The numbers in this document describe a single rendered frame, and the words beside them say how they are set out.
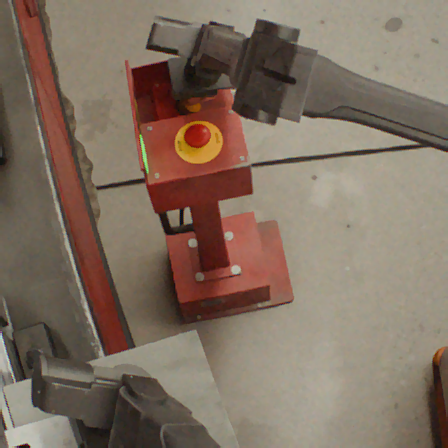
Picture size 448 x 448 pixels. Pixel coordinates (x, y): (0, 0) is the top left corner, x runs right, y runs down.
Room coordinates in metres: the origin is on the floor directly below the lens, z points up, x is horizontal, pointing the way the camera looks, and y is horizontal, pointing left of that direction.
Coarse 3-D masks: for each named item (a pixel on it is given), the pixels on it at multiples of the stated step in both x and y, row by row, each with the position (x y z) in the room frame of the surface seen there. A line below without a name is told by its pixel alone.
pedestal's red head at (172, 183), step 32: (128, 64) 0.79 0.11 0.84; (160, 64) 0.79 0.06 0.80; (160, 96) 0.77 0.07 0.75; (224, 96) 0.77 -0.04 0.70; (160, 128) 0.69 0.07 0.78; (224, 128) 0.67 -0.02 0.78; (160, 160) 0.63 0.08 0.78; (224, 160) 0.62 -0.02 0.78; (160, 192) 0.60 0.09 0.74; (192, 192) 0.60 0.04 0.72; (224, 192) 0.60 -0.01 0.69
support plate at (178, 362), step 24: (192, 336) 0.30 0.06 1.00; (96, 360) 0.28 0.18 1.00; (120, 360) 0.28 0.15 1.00; (144, 360) 0.28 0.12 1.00; (168, 360) 0.27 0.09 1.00; (192, 360) 0.27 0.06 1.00; (24, 384) 0.26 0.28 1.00; (168, 384) 0.24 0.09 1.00; (192, 384) 0.24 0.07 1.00; (24, 408) 0.23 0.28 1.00; (192, 408) 0.21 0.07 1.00; (216, 408) 0.20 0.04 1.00; (216, 432) 0.17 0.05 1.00
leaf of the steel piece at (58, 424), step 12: (48, 420) 0.21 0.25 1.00; (60, 420) 0.21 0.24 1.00; (12, 432) 0.20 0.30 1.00; (24, 432) 0.20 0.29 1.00; (36, 432) 0.20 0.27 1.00; (48, 432) 0.19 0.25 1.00; (60, 432) 0.19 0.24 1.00; (72, 432) 0.19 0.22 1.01; (12, 444) 0.18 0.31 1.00; (36, 444) 0.18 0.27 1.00; (48, 444) 0.18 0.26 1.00; (60, 444) 0.18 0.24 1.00; (72, 444) 0.18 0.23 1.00
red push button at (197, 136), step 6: (192, 126) 0.67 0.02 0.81; (198, 126) 0.67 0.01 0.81; (204, 126) 0.66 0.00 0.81; (186, 132) 0.66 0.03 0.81; (192, 132) 0.66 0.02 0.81; (198, 132) 0.66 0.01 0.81; (204, 132) 0.65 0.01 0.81; (186, 138) 0.65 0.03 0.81; (192, 138) 0.65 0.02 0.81; (198, 138) 0.65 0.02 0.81; (204, 138) 0.64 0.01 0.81; (210, 138) 0.65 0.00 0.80; (192, 144) 0.64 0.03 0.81; (198, 144) 0.64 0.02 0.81; (204, 144) 0.64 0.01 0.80
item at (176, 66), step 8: (168, 64) 0.77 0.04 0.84; (176, 64) 0.77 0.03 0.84; (184, 64) 0.77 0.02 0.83; (176, 72) 0.75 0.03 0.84; (184, 72) 0.75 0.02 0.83; (192, 72) 0.74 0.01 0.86; (176, 80) 0.74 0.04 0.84; (184, 80) 0.74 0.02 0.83; (192, 80) 0.73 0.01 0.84; (200, 80) 0.73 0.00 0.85; (208, 80) 0.73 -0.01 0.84; (216, 80) 0.73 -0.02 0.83; (224, 80) 0.74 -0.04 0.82; (176, 88) 0.72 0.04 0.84; (184, 88) 0.72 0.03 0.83; (192, 88) 0.72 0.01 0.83; (200, 88) 0.72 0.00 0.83; (208, 88) 0.72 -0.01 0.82; (216, 88) 0.72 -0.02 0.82; (224, 88) 0.72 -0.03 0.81; (232, 88) 0.73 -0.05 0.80
